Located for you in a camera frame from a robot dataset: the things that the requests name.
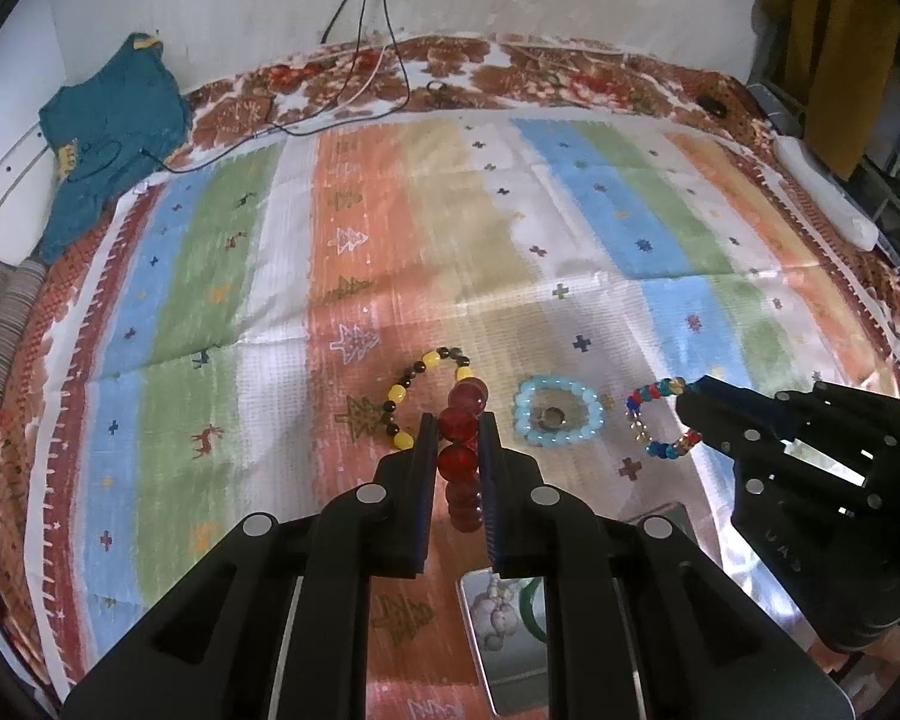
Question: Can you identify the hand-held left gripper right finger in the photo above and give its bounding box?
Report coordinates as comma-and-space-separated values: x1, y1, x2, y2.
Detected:
476, 412, 856, 720

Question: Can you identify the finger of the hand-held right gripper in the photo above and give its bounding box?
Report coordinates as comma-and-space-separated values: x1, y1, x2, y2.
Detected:
692, 376, 794, 437
673, 389, 782, 467

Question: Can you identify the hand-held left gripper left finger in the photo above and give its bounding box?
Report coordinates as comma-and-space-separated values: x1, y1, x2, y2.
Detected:
60, 412, 440, 720

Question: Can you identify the red bead bracelet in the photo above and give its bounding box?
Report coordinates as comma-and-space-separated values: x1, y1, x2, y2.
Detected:
436, 379, 491, 535

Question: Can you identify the multicolour bead bracelet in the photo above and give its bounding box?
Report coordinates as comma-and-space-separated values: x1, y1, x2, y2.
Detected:
623, 376, 710, 461

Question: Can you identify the green bangle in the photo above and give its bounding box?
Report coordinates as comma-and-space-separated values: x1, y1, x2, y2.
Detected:
520, 580, 548, 644

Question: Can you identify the white power strip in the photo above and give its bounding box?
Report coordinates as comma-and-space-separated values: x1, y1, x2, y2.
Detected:
775, 134, 880, 251

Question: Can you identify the colourful striped cloth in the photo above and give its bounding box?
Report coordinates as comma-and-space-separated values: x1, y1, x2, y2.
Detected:
43, 108, 900, 720

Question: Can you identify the mustard yellow garment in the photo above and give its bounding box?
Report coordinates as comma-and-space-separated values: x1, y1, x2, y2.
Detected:
753, 0, 900, 182

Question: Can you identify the grey striped cushion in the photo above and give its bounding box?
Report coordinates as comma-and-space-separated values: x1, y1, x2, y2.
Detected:
0, 247, 47, 452

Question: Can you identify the teal knitted sweater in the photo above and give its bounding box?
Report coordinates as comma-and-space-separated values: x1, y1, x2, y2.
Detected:
37, 31, 194, 268

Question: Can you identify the yellow and black bead bracelet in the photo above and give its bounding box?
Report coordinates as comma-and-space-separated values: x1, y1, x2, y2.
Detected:
379, 346, 476, 453

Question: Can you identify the light blue bead bracelet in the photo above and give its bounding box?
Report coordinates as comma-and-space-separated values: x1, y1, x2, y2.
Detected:
511, 374, 608, 450

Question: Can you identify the white bead bracelet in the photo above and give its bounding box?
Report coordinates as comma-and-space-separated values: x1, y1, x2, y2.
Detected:
470, 572, 524, 655

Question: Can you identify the white cable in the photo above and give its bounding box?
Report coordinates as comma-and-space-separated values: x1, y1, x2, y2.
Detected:
334, 45, 388, 107

